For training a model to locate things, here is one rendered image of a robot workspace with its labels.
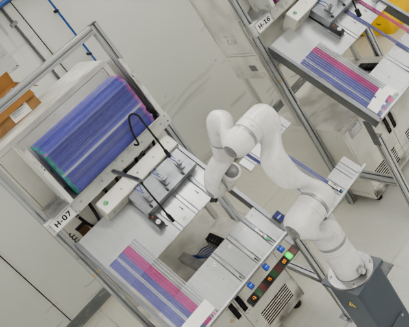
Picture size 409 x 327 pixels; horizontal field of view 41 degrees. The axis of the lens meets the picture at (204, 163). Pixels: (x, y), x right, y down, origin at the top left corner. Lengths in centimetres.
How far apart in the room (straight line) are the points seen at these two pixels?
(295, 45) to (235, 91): 171
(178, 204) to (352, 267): 88
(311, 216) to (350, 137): 133
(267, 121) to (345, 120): 143
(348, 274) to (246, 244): 55
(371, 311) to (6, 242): 260
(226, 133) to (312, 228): 46
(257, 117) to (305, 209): 38
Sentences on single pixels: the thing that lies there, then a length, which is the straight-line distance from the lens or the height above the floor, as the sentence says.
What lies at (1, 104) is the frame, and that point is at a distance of 239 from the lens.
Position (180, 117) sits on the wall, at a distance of 440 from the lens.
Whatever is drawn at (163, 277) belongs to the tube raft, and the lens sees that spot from 247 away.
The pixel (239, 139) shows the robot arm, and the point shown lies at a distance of 177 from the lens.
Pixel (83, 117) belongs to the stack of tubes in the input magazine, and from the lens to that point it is 243.
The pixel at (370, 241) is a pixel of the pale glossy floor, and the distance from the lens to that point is 335.
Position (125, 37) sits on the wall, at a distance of 418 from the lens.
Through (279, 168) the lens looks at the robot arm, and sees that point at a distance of 186.
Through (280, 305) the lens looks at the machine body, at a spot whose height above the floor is 16.
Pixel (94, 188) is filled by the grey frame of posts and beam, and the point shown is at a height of 134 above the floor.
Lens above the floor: 229
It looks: 27 degrees down
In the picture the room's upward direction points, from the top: 36 degrees counter-clockwise
